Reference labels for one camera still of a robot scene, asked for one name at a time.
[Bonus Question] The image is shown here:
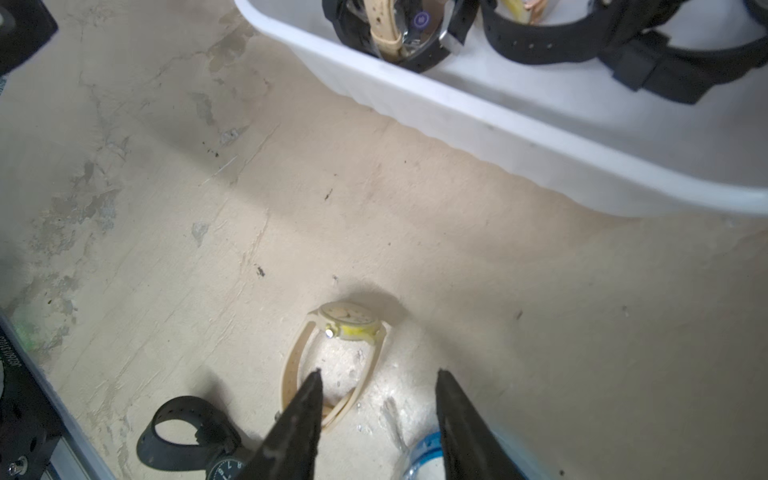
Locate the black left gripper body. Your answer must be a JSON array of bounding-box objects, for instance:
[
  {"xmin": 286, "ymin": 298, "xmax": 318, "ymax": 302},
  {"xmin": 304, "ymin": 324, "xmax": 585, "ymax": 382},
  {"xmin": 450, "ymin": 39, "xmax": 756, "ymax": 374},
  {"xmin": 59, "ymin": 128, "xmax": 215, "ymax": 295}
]
[{"xmin": 1, "ymin": 0, "xmax": 58, "ymax": 76}]

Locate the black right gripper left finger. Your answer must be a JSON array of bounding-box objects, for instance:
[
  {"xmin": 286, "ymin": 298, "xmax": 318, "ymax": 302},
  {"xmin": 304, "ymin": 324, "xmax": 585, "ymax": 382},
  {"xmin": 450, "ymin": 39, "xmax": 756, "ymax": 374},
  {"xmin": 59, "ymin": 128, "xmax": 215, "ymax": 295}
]
[{"xmin": 237, "ymin": 369, "xmax": 323, "ymax": 480}]

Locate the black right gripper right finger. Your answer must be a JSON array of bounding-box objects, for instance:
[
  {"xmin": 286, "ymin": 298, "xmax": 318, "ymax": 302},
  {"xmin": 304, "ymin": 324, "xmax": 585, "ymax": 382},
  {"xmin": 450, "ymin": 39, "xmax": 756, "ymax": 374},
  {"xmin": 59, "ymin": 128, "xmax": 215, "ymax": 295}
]
[{"xmin": 435, "ymin": 369, "xmax": 526, "ymax": 480}]

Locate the white plastic storage box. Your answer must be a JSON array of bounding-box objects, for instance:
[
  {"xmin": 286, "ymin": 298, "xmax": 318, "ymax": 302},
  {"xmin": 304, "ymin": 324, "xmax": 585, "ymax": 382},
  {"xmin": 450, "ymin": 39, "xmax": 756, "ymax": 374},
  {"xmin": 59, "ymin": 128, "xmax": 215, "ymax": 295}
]
[{"xmin": 238, "ymin": 1, "xmax": 767, "ymax": 217}]

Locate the black chunky watch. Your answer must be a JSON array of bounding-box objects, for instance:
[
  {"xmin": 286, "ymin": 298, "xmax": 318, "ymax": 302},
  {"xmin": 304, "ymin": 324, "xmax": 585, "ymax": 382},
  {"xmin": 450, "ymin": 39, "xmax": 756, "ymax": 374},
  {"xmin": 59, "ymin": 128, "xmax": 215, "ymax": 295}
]
[{"xmin": 322, "ymin": 1, "xmax": 479, "ymax": 73}]

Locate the beige strap watch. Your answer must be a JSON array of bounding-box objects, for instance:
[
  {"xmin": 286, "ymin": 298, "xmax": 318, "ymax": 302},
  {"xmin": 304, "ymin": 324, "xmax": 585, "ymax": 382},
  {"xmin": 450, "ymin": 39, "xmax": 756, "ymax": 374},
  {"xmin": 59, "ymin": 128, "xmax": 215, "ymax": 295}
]
[{"xmin": 364, "ymin": 0, "xmax": 404, "ymax": 62}]

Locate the black flat analog watch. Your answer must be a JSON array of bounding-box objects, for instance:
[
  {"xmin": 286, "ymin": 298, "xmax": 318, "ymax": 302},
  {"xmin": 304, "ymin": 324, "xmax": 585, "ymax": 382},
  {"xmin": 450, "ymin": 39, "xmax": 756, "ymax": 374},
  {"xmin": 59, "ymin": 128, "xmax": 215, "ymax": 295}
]
[{"xmin": 136, "ymin": 395, "xmax": 254, "ymax": 479}]

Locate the blue strap watch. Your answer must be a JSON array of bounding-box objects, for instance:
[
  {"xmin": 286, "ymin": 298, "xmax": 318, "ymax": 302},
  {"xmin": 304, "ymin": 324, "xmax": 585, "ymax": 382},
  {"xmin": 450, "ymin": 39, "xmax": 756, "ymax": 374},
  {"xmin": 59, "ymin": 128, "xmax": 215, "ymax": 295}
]
[{"xmin": 392, "ymin": 431, "xmax": 446, "ymax": 480}]

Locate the aluminium front rail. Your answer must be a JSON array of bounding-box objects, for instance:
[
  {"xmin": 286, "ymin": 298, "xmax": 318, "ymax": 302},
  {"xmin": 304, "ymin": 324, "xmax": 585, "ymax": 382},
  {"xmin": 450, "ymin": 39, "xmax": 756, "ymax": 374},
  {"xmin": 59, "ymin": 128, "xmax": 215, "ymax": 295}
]
[{"xmin": 1, "ymin": 327, "xmax": 99, "ymax": 479}]

